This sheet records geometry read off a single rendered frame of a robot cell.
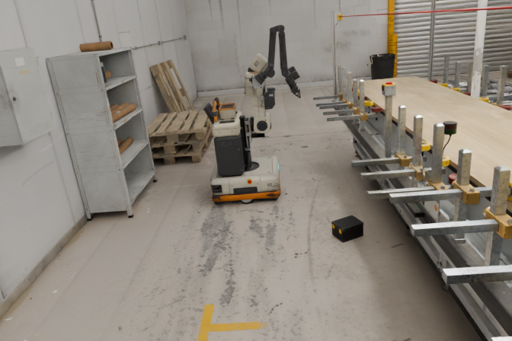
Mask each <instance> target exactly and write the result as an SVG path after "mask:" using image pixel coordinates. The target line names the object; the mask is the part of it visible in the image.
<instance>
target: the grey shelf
mask: <svg viewBox="0 0 512 341"><path fill-rule="evenodd" d="M128 50H129V51H128ZM130 51H131V52H130ZM129 53H130V54H129ZM130 60H131V62H130ZM46 62H47V65H48V68H49V71H50V77H51V80H52V83H53V88H54V91H55V95H56V100H57V103H58V107H59V112H60V115H61V118H62V124H63V127H64V130H65V133H66V138H67V142H68V145H69V150H70V153H71V156H72V162H73V165H74V168H75V173H76V176H77V180H78V185H79V188H80V191H81V195H82V200H83V203H84V207H85V211H86V215H87V220H88V221H91V220H92V219H93V217H91V215H90V213H96V212H115V211H126V210H127V214H128V218H132V217H133V211H132V207H131V205H132V204H133V202H134V200H135V198H136V197H137V196H138V195H139V194H140V193H141V192H142V190H143V189H144V188H145V186H146V184H147V183H148V182H149V181H150V180H151V178H152V176H153V179H154V180H153V183H154V182H157V179H156V175H155V167H154V163H153V159H152V151H151V147H150V143H149V135H148V131H147V127H146V119H145V115H144V111H143V106H142V99H141V94H140V90H139V83H138V78H137V74H136V67H135V62H134V58H133V51H132V47H131V46H128V47H120V48H113V49H108V50H100V51H92V52H83V53H82V52H80V53H72V54H67V55H63V56H54V57H49V58H46ZM100 62H103V66H104V70H108V71H109V72H110V78H108V79H107V83H104V77H103V74H102V70H101V64H100ZM96 64H97V65H96ZM131 64H132V66H131ZM133 66H134V67H133ZM132 69H133V70H132ZM96 73H97V75H96ZM99 76H100V77H99ZM97 77H98V78H97ZM134 80H135V82H134ZM135 84H136V86H135ZM137 88H138V89H137ZM136 92H137V94H136ZM138 92H139V93H138ZM137 96H138V98H137ZM138 100H139V102H138ZM125 102H127V103H129V104H135V105H136V109H135V110H134V111H133V112H131V113H129V114H127V115H126V116H124V117H123V118H121V119H119V120H118V121H116V122H115V123H113V120H112V116H111V112H110V106H112V105H113V104H118V105H119V106H120V105H121V104H123V103H125ZM106 108H107V109H106ZM104 111H105V112H104ZM140 112H141V114H140ZM105 114H106V116H105ZM141 116H142V118H141ZM106 117H107V119H106ZM143 120H144V121H143ZM109 121H110V122H109ZM142 124H143V125H142ZM143 128H144V129H143ZM144 132H145V134H144ZM146 134H147V135H146ZM145 136H146V137H145ZM128 137H132V138H133V143H132V144H131V145H130V146H129V147H128V148H127V149H126V150H125V151H124V152H123V153H122V154H121V155H120V151H119V148H118V144H117V138H118V139H122V140H123V142H124V141H125V140H126V139H127V138H128ZM111 142H112V144H111ZM112 146H113V147H112ZM147 148H148V149H147ZM113 149H114V150H113ZM148 152H150V153H148ZM114 155H115V157H114ZM150 155H151V156H150ZM115 159H116V160H115ZM149 159H150V161H149ZM150 163H151V165H150ZM151 168H152V169H151Z"/></svg>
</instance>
